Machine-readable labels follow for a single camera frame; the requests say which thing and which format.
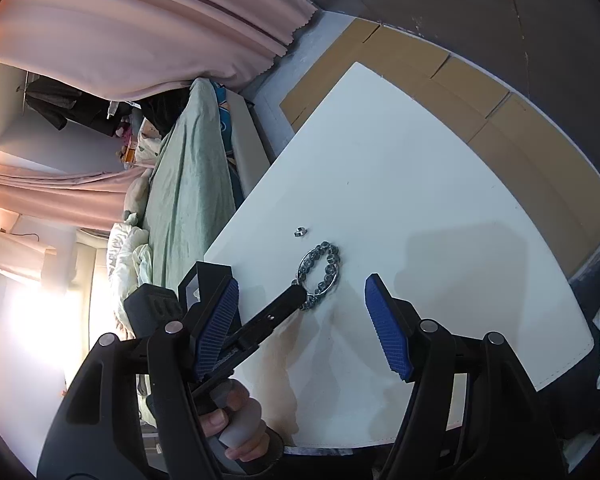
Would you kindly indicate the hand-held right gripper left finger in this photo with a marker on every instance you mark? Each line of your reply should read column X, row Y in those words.
column 217, row 330

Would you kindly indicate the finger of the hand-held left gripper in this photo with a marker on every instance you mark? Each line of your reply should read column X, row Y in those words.
column 275, row 312

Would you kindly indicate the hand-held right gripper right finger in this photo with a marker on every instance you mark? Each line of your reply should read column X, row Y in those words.
column 387, row 330

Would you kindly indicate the silver bangle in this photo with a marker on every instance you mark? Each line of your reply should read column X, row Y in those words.
column 337, row 272

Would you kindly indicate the person's left hand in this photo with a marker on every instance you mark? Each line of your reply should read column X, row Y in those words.
column 215, row 422

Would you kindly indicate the white duvet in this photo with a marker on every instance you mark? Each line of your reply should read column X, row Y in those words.
column 127, row 255

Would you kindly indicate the cream padded headboard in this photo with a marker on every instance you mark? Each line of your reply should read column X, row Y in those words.
column 87, row 265

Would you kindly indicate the grey plush cushion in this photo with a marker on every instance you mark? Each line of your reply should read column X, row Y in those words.
column 136, row 200

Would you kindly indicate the narrow pink curtain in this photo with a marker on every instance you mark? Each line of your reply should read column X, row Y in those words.
column 55, row 195

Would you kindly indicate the cream printed quilt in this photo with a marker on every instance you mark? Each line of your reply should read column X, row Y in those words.
column 147, row 145

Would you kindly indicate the pile of plush toys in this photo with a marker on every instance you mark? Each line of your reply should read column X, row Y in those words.
column 125, row 130

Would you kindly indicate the black garment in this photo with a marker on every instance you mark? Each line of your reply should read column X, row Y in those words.
column 162, row 110

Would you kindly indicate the dark blue rug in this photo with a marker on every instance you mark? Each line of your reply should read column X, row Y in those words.
column 587, row 290

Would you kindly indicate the blue printed bedsheet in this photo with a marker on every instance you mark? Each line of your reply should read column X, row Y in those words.
column 221, row 105

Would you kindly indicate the hanging dark clothes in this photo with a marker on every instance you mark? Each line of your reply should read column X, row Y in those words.
column 70, row 102

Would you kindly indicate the flat cardboard sheet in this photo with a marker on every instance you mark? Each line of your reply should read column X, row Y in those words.
column 530, row 135

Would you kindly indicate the wide pink curtain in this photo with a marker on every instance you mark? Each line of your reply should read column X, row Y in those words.
column 130, row 25

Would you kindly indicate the white bed frame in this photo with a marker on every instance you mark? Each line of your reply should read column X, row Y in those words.
column 247, row 145

